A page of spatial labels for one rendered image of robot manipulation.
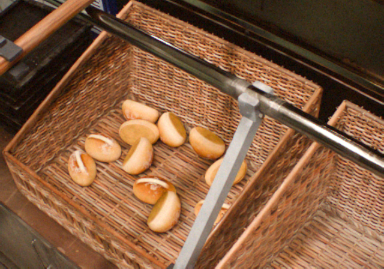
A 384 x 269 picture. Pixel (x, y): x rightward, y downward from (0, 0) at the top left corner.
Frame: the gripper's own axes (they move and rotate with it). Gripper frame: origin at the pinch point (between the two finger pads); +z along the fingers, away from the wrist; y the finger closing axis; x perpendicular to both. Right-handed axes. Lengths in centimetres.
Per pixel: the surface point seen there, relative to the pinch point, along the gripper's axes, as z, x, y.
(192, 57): 24.4, -17.4, 1.9
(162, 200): 5, -21, 55
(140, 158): -7, -27, 55
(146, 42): 15.6, -16.5, 2.3
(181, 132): -6, -39, 56
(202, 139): 1, -39, 54
